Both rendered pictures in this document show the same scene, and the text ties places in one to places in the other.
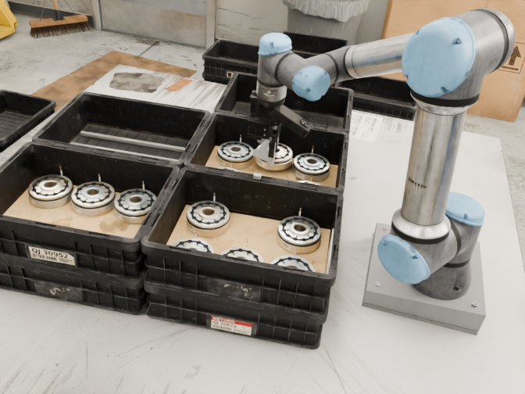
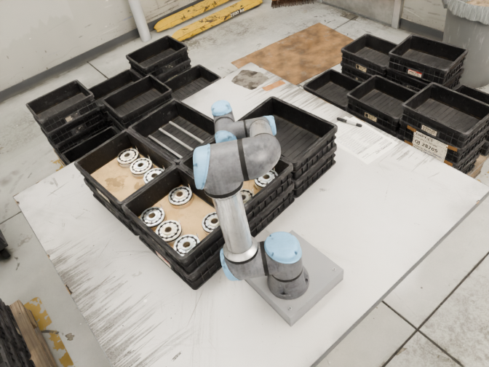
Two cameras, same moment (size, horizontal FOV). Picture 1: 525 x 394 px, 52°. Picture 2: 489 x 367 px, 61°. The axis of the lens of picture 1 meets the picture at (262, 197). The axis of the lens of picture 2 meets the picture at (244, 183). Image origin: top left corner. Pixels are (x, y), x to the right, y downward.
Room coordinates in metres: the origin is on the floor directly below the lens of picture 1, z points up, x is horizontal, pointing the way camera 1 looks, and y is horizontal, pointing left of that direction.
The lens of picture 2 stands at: (0.36, -0.94, 2.13)
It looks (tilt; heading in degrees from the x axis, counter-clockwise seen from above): 46 degrees down; 46
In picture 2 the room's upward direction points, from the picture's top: 11 degrees counter-clockwise
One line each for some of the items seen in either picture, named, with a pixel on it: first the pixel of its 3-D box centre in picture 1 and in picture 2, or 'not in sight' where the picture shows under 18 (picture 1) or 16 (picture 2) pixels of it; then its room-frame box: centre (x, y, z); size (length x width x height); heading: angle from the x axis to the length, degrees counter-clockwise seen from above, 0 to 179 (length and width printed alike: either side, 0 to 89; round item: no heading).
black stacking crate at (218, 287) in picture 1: (248, 238); (183, 217); (0.92, 0.02, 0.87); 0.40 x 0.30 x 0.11; 83
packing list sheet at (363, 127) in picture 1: (338, 120); (358, 137); (1.84, -0.26, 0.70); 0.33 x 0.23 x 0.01; 78
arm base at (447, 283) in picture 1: (441, 262); (287, 273); (0.96, -0.44, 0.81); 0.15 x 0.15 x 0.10
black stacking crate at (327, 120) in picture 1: (285, 117); (283, 137); (1.51, -0.05, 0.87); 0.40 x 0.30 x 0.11; 83
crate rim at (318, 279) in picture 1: (249, 220); (180, 209); (0.92, 0.02, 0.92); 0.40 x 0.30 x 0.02; 83
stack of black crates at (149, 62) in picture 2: not in sight; (164, 76); (2.11, 1.56, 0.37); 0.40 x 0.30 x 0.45; 168
